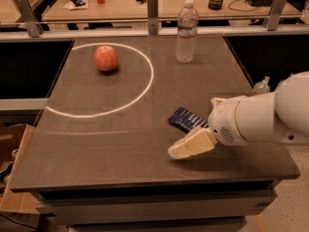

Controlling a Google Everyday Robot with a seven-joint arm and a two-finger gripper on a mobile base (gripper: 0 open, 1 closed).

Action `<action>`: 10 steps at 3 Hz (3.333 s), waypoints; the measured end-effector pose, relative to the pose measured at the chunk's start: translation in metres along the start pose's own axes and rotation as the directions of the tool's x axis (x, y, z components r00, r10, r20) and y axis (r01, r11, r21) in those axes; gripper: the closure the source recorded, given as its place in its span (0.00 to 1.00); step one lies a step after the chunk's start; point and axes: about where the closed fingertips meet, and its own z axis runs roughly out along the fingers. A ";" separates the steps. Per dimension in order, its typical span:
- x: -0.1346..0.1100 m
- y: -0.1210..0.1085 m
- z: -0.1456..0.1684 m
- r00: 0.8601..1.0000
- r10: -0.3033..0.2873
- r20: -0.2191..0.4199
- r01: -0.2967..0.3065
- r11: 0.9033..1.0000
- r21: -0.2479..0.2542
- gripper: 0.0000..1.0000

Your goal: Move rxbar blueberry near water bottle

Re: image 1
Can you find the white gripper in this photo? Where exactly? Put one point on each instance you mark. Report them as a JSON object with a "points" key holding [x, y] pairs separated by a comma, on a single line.
{"points": [[222, 120]]}

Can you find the blue rxbar blueberry wrapper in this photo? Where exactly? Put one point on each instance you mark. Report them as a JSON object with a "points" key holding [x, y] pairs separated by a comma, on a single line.
{"points": [[186, 121]]}

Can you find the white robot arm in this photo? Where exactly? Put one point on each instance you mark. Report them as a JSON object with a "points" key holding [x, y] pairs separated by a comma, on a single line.
{"points": [[281, 116]]}

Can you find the small clear sanitizer bottle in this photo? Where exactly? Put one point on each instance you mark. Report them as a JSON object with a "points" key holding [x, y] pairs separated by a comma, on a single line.
{"points": [[262, 86]]}

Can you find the clear plastic water bottle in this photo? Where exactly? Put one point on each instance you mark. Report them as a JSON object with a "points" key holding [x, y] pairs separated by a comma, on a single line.
{"points": [[187, 32]]}

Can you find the black mesh pen cup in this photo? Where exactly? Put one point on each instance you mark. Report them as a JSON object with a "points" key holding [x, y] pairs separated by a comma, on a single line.
{"points": [[215, 4]]}

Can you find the red apple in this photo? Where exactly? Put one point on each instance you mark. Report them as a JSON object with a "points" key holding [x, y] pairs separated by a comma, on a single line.
{"points": [[106, 58]]}

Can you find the wooden background desk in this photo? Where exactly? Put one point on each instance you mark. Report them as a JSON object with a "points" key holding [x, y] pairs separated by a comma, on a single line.
{"points": [[121, 10]]}

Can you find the right metal bracket post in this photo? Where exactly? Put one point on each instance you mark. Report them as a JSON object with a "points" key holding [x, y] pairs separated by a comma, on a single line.
{"points": [[271, 22]]}

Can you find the metal bracket post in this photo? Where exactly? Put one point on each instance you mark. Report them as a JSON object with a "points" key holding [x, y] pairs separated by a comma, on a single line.
{"points": [[271, 22], [152, 7], [33, 28]]}

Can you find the middle metal bracket post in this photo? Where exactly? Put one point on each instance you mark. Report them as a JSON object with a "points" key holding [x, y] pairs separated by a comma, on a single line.
{"points": [[152, 7]]}

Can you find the left metal bracket post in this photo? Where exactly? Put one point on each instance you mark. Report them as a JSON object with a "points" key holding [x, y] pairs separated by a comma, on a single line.
{"points": [[33, 28]]}

